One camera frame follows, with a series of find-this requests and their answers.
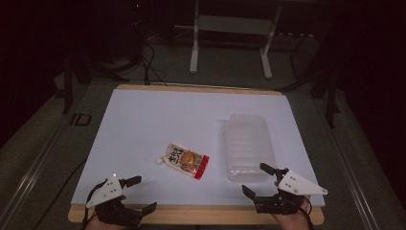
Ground black tripod stand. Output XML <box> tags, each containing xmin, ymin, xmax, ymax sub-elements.
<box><xmin>60</xmin><ymin>47</ymin><xmax>130</xmax><ymax>115</ymax></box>
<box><xmin>277</xmin><ymin>28</ymin><xmax>341</xmax><ymax>129</ymax></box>

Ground sauce pouch with red edge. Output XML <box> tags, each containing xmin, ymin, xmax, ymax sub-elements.
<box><xmin>155</xmin><ymin>142</ymin><xmax>211</xmax><ymax>181</ymax></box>

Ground person's right hand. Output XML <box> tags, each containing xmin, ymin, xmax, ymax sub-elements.
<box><xmin>271</xmin><ymin>195</ymin><xmax>313</xmax><ymax>230</ymax></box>

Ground white metal stand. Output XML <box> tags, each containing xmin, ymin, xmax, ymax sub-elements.
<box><xmin>189</xmin><ymin>0</ymin><xmax>283</xmax><ymax>80</ymax></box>

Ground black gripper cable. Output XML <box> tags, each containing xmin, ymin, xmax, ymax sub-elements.
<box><xmin>81</xmin><ymin>180</ymin><xmax>108</xmax><ymax>230</ymax></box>
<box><xmin>298</xmin><ymin>195</ymin><xmax>316</xmax><ymax>230</ymax></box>

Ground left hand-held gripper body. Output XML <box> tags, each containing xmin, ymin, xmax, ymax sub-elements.
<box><xmin>85</xmin><ymin>174</ymin><xmax>146</xmax><ymax>229</ymax></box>

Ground white table mat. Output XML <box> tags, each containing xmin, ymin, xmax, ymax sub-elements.
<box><xmin>70</xmin><ymin>88</ymin><xmax>327</xmax><ymax>208</ymax></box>

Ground metal floor rail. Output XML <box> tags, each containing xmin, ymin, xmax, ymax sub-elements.
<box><xmin>0</xmin><ymin>123</ymin><xmax>66</xmax><ymax>230</ymax></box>
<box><xmin>319</xmin><ymin>102</ymin><xmax>382</xmax><ymax>230</ymax></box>

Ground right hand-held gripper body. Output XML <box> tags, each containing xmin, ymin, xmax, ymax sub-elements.
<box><xmin>254</xmin><ymin>170</ymin><xmax>328</xmax><ymax>216</ymax></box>

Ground black floor cables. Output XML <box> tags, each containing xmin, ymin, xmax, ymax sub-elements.
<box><xmin>135</xmin><ymin>3</ymin><xmax>169</xmax><ymax>87</ymax></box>

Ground person's left hand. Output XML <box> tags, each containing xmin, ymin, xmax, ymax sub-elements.
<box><xmin>84</xmin><ymin>218</ymin><xmax>129</xmax><ymax>230</ymax></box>

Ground clear plastic container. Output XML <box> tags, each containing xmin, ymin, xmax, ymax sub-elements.
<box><xmin>222</xmin><ymin>113</ymin><xmax>278</xmax><ymax>183</ymax></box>

